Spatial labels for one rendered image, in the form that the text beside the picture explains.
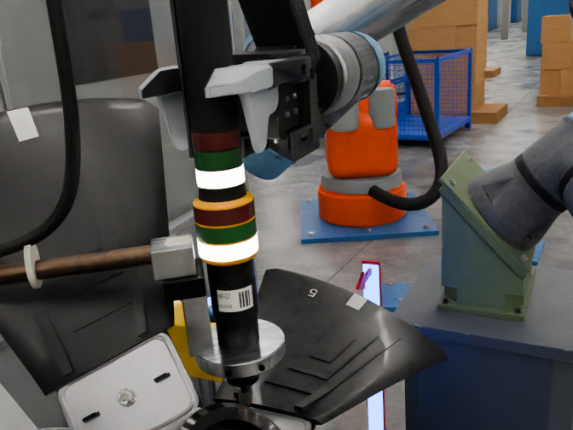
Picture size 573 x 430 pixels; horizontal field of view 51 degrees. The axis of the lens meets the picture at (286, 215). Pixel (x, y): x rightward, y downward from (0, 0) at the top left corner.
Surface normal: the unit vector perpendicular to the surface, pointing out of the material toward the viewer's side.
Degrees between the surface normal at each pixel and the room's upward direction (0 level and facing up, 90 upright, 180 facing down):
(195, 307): 90
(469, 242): 90
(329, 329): 12
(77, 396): 54
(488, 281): 90
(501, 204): 64
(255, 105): 90
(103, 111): 41
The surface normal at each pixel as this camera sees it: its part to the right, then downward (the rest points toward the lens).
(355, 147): -0.02, 0.32
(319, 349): 0.07, -0.93
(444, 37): -0.50, 0.31
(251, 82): 0.80, 0.14
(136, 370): -0.04, -0.31
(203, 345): 0.19, 0.29
